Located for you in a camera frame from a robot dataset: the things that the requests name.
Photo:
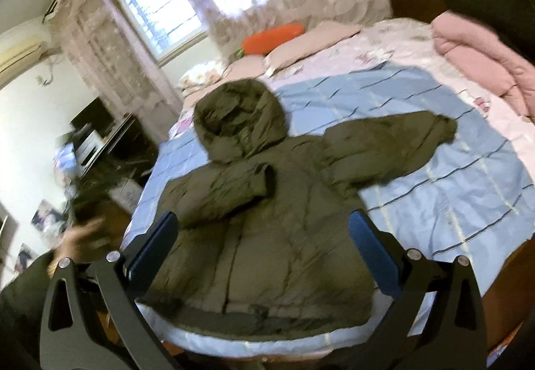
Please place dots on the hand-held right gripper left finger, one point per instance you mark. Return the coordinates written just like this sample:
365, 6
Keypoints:
154, 245

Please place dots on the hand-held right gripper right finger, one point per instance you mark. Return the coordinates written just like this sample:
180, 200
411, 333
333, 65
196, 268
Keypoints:
373, 253

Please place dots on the olive green hooded jacket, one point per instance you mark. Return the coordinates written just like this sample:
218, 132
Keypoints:
284, 228

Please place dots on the person's left hand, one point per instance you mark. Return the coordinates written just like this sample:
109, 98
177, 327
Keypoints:
79, 242

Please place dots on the white floral small cabinet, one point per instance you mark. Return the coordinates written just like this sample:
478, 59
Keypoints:
127, 194

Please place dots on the blue plaid blanket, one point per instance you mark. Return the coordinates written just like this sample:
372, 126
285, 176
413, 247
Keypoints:
439, 194

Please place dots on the dark computer desk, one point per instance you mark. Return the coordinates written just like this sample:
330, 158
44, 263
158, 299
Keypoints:
125, 140

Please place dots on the white printer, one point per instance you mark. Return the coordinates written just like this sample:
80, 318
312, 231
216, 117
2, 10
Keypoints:
88, 146

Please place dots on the black computer monitor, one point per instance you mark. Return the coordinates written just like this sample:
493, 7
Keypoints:
92, 117

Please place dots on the floral pillow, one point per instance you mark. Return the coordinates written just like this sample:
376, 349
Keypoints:
202, 75

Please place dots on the pink pillow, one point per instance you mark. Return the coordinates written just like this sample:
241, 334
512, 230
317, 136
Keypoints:
309, 44
246, 67

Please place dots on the pink printed bedsheet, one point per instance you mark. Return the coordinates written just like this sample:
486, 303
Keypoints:
376, 48

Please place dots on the pink quilt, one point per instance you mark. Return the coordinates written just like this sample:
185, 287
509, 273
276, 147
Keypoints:
480, 56

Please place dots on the cream air conditioner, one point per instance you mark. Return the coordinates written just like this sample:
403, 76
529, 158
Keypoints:
19, 54

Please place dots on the orange carrot plush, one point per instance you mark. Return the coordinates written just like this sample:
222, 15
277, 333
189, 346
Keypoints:
271, 37

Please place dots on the barred window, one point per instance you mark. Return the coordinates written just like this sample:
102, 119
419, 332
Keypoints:
154, 6

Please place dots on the dark cloth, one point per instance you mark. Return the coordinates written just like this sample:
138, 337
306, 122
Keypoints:
493, 2

